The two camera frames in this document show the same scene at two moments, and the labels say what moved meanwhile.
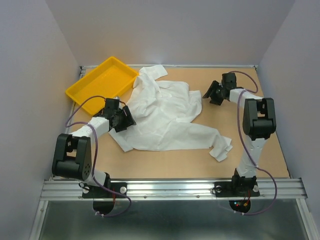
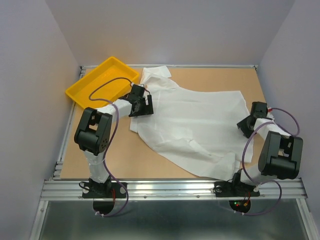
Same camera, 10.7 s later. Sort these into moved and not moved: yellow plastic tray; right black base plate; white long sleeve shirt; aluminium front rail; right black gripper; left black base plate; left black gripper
Moved: white long sleeve shirt; left black gripper; right black gripper
Not moved: yellow plastic tray; aluminium front rail; right black base plate; left black base plate
